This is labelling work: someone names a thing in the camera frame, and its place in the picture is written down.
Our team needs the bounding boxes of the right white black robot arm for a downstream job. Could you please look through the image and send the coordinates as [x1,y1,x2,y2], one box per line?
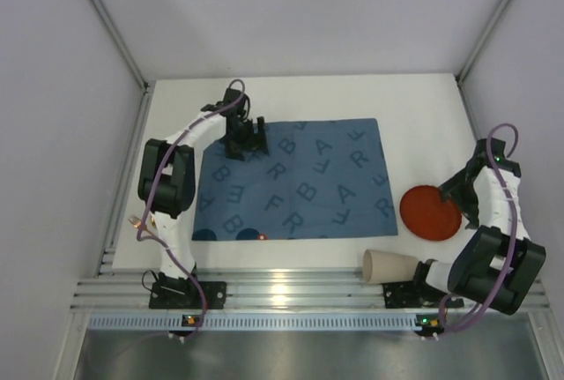
[362,128,546,317]

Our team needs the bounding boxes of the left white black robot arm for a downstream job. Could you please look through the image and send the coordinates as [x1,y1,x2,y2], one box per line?
[134,79,264,281]

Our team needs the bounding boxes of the beige paper cup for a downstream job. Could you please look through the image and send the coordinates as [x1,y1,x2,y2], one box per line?
[362,250,419,284]

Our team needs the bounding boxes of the blue letter-print placemat cloth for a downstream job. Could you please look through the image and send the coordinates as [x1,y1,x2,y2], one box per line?
[192,118,397,242]

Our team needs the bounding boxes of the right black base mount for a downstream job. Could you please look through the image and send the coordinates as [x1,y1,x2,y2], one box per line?
[382,281,446,309]

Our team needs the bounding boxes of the aluminium rail frame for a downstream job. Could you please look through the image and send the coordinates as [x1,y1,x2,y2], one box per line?
[70,265,550,310]

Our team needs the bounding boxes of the red round plastic plate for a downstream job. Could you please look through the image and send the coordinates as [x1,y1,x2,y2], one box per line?
[399,185,462,242]

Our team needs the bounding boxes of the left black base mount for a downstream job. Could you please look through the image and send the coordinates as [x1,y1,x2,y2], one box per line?
[148,280,227,309]

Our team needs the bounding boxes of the perforated cable tray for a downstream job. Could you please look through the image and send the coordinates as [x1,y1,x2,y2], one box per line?
[88,313,440,332]

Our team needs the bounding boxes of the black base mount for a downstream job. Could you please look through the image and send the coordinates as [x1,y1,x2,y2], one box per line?
[148,280,227,309]
[382,281,446,309]

